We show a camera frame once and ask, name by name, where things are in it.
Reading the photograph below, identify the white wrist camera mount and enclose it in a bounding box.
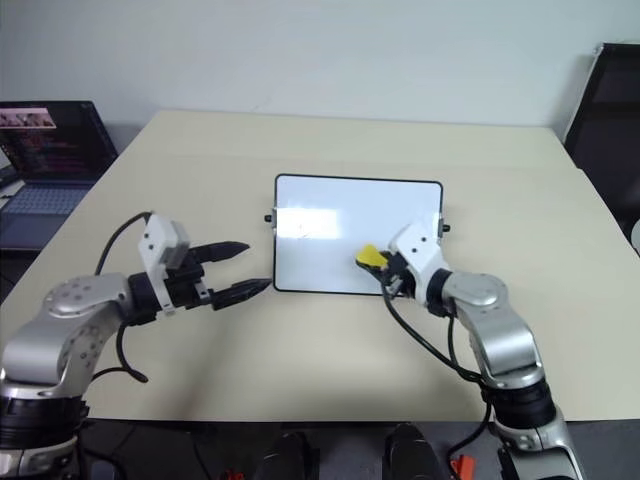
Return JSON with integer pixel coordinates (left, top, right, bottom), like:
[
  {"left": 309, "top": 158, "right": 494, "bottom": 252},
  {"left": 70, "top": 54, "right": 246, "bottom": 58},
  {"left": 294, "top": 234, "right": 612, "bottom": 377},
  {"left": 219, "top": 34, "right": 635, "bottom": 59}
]
[
  {"left": 137, "top": 213, "right": 192, "bottom": 315},
  {"left": 388, "top": 221, "right": 450, "bottom": 307}
]

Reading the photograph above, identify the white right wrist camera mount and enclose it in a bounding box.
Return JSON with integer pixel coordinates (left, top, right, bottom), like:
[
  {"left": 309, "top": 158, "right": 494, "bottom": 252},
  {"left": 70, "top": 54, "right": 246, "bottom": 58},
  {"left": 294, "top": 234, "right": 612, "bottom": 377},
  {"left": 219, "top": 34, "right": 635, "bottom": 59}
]
[{"left": 388, "top": 221, "right": 450, "bottom": 307}]

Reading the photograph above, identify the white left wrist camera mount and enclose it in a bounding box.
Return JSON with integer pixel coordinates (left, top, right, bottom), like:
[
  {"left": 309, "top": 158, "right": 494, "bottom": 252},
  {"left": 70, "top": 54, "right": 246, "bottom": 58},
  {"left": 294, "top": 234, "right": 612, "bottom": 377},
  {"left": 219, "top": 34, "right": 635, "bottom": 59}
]
[{"left": 137, "top": 213, "right": 192, "bottom": 315}]

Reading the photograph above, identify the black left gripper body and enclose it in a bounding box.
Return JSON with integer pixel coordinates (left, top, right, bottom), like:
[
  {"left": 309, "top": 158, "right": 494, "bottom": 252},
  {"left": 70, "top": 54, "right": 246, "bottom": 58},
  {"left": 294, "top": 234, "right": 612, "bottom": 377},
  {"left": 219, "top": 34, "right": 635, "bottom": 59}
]
[{"left": 163, "top": 253, "right": 215, "bottom": 312}]

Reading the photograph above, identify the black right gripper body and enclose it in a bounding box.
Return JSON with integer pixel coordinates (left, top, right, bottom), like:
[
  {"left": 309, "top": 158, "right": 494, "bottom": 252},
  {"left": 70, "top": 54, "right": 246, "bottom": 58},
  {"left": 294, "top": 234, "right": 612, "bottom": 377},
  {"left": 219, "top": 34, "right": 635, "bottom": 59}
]
[{"left": 378, "top": 249, "right": 417, "bottom": 302}]

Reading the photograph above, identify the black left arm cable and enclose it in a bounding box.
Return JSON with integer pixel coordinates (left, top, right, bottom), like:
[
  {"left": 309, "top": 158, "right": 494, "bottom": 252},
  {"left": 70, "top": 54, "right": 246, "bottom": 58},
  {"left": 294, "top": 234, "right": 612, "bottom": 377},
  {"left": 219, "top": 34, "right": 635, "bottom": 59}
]
[{"left": 93, "top": 211, "right": 154, "bottom": 385}]

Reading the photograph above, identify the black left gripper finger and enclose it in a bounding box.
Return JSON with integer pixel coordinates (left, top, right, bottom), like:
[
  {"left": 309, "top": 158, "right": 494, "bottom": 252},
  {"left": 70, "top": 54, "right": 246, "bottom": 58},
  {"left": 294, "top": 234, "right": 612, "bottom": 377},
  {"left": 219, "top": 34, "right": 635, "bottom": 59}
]
[
  {"left": 191, "top": 240, "right": 251, "bottom": 265},
  {"left": 209, "top": 278, "right": 272, "bottom": 312}
]

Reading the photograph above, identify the black framed small whiteboard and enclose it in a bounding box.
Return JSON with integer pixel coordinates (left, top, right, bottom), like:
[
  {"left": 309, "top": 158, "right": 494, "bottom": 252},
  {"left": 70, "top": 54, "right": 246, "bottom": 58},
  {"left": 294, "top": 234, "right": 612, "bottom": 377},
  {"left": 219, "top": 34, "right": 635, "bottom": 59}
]
[{"left": 263, "top": 173, "right": 452, "bottom": 298}]

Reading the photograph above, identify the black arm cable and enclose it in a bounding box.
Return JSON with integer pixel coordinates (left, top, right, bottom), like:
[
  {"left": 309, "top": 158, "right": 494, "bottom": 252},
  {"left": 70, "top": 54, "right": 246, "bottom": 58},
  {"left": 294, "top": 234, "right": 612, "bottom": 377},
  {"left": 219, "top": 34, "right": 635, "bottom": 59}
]
[
  {"left": 380, "top": 277, "right": 497, "bottom": 454},
  {"left": 93, "top": 211, "right": 154, "bottom": 385}
]

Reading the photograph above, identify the red clip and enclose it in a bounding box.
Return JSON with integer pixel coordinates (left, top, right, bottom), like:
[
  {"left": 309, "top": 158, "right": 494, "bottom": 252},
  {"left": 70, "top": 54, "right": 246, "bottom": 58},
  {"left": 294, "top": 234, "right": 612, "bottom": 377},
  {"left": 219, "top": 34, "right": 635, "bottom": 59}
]
[{"left": 448, "top": 438, "right": 475, "bottom": 475}]

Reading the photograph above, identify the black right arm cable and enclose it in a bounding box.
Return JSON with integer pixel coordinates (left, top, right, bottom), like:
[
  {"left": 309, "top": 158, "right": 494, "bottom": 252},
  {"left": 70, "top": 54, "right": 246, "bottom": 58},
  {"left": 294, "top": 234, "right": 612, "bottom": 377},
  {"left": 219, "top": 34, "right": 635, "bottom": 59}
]
[{"left": 380, "top": 277, "right": 497, "bottom": 454}]

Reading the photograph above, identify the black office chair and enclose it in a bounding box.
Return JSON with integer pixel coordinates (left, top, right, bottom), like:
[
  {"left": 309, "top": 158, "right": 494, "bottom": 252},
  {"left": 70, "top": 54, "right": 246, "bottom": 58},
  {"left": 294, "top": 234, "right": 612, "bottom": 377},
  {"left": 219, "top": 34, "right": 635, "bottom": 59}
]
[{"left": 563, "top": 42, "right": 640, "bottom": 237}]

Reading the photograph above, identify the dark open laptop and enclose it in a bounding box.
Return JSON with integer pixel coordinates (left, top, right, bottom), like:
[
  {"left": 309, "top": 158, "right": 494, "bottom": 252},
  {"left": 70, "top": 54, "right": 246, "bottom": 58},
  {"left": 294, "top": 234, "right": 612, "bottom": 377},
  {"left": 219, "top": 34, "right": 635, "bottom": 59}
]
[{"left": 0, "top": 100, "right": 120, "bottom": 251}]

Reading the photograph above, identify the yellow whiteboard eraser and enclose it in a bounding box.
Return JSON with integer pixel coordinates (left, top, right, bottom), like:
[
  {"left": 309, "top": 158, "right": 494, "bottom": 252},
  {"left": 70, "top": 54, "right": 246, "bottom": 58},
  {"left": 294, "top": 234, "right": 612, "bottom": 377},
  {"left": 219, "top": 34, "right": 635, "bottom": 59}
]
[{"left": 354, "top": 243, "right": 390, "bottom": 272}]

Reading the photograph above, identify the dark rounded shape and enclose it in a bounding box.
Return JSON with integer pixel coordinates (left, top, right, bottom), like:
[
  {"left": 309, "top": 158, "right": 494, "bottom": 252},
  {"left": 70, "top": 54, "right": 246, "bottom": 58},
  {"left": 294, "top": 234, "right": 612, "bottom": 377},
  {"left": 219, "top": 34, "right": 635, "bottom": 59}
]
[
  {"left": 383, "top": 422, "right": 437, "bottom": 480},
  {"left": 258, "top": 428, "right": 322, "bottom": 480}
]

